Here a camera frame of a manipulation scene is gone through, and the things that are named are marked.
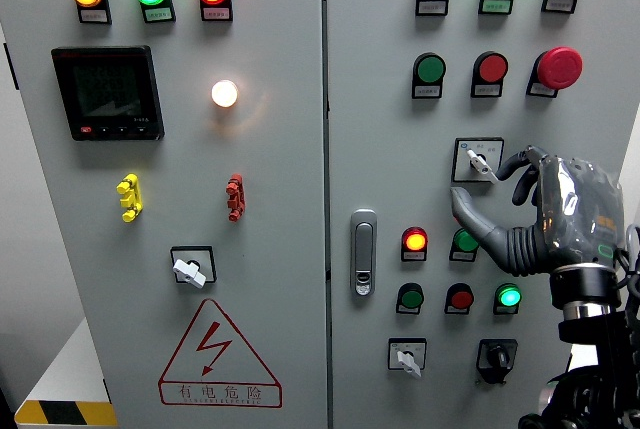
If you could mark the grey cabinet door with display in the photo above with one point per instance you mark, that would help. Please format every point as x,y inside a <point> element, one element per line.
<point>280,174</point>

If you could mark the black yellow striped tape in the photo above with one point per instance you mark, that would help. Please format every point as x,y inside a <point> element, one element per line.
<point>64,413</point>

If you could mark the small red push button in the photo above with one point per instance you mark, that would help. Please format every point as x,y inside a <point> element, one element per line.
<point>460,299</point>

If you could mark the small green lamp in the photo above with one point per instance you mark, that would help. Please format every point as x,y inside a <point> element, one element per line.
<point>462,244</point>

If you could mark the small lit red lamp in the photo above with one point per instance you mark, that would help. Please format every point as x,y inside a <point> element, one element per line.
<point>414,240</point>

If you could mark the large red stop button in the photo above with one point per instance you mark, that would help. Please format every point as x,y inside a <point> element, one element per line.
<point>559,68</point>

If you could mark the black cabinet hinge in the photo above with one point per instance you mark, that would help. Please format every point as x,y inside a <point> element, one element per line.
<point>10,66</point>

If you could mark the red warning triangle sticker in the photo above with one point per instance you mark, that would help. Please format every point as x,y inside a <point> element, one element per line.
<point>213,346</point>

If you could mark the grey cabinet door with lock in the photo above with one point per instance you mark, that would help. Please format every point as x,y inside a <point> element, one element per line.
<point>390,159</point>

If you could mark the black display meter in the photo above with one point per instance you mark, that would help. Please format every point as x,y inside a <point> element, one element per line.
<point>107,91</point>

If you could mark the small lit green push button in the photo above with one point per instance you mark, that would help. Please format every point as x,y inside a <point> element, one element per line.
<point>509,296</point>

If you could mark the white round lamp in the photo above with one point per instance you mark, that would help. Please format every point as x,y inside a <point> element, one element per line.
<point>224,93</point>

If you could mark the silver door lock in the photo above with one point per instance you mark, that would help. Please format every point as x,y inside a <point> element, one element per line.
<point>363,249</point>

